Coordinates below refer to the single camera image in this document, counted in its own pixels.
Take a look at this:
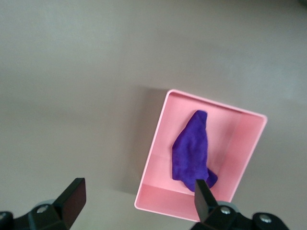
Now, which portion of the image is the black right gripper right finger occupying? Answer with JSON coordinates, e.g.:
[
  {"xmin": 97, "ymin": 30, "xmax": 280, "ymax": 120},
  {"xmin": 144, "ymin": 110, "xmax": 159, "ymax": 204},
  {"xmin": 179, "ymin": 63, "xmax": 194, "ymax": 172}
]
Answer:
[{"xmin": 191, "ymin": 179, "xmax": 255, "ymax": 230}]

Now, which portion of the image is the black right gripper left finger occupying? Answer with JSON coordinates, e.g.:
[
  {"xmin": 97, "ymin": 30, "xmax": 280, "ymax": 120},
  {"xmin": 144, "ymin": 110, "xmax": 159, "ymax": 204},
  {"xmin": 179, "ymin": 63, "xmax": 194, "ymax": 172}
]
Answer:
[{"xmin": 14, "ymin": 177, "xmax": 87, "ymax": 230}]

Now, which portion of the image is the purple cloth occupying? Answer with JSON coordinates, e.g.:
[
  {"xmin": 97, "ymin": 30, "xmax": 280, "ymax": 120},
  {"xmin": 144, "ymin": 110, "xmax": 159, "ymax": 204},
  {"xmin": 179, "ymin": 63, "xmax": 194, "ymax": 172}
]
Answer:
[{"xmin": 171, "ymin": 110, "xmax": 219, "ymax": 193}]

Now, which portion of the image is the pink plastic bin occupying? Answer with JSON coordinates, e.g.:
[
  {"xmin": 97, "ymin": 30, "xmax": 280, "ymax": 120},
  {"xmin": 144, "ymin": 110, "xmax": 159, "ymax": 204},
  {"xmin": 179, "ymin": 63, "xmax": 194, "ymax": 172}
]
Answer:
[{"xmin": 134, "ymin": 89, "xmax": 268, "ymax": 222}]

